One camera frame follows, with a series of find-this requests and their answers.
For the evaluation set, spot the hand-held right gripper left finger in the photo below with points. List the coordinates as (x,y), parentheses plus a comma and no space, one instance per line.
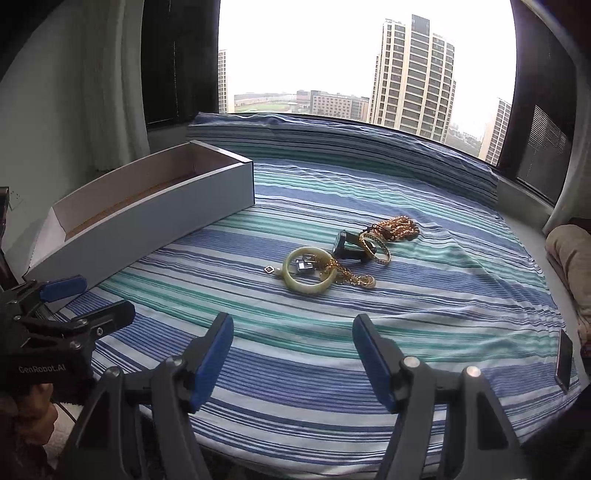
(214,364)

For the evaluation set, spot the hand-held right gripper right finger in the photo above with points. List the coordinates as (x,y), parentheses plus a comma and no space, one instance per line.
(374,364)

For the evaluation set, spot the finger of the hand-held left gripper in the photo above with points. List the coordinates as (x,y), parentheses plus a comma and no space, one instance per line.
(111,316)
(64,287)

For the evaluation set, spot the long white cardboard box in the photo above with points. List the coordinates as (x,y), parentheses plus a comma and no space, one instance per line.
(138,217)

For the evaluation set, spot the gold bangle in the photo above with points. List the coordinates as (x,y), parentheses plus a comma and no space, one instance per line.
(381,256)

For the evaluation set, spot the small square pendant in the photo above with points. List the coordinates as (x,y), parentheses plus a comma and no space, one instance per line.
(270,269)

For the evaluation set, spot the pale green jade bangle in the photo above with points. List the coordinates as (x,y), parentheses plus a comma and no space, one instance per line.
(288,273)

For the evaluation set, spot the black wrist watch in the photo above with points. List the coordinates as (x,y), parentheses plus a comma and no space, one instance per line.
(341,242)

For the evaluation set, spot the person's left hand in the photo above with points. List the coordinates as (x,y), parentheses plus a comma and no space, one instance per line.
(34,408)

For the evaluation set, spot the blue green striped bed sheet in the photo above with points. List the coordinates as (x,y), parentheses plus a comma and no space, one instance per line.
(415,300)

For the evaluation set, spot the smartphone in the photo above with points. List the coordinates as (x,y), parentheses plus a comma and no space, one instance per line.
(564,360)

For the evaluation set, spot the white curtain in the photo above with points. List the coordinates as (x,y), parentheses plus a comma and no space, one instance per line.
(115,83)
(572,175)

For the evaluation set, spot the beige pillow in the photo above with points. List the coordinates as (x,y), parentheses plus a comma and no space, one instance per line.
(570,258)

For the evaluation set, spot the dark window blind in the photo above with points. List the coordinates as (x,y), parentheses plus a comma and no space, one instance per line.
(180,60)
(540,115)

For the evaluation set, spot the distant apartment building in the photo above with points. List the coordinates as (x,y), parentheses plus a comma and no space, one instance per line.
(223,83)
(496,129)

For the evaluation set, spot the row of low buildings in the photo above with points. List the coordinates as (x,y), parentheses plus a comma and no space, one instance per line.
(332,104)

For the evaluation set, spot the tall beige tower building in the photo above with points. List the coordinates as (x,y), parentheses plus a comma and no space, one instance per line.
(413,78)

